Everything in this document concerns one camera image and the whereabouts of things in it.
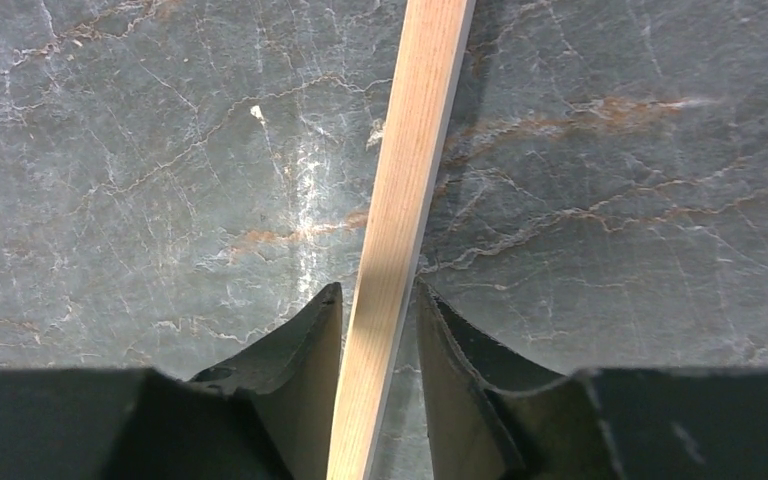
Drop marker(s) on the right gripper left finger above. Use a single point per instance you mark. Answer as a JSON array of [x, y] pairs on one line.
[[263, 413]]

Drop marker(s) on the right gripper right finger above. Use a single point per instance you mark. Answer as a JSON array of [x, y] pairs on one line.
[[493, 414]]

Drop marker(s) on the wooden picture frame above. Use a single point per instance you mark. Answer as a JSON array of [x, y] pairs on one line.
[[427, 69]]

